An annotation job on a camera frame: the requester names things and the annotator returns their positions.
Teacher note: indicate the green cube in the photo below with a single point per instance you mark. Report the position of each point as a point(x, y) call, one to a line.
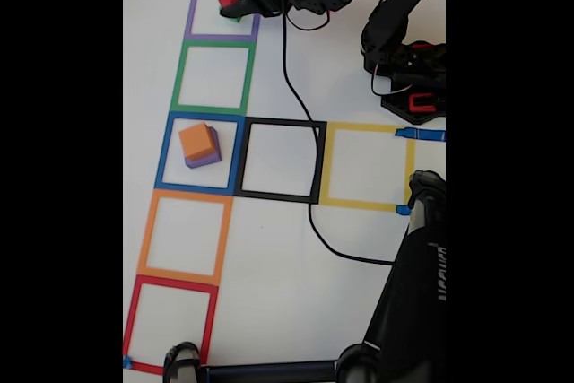
point(234, 19)

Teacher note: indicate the orange cube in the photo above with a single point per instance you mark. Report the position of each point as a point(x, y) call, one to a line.
point(197, 140)

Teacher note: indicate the large purple cube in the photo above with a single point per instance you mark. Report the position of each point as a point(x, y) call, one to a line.
point(206, 161)

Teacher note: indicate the red base clamp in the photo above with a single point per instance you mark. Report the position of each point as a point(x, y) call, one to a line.
point(411, 102)

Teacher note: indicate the purple square frame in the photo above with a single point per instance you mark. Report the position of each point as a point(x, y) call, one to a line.
point(192, 11)

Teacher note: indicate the green square frame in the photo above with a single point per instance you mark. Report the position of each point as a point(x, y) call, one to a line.
point(177, 82)

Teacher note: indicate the black square frame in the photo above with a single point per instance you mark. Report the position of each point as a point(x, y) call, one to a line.
point(240, 159)

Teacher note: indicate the blue square frame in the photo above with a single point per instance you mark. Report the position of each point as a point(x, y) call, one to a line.
point(162, 159)

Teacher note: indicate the yellow square frame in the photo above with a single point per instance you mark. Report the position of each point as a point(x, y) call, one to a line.
point(327, 167)

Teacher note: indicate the orange square frame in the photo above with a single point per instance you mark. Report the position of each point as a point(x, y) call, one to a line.
point(145, 239)

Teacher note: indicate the black camera tripod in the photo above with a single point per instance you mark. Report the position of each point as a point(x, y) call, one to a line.
point(412, 293)

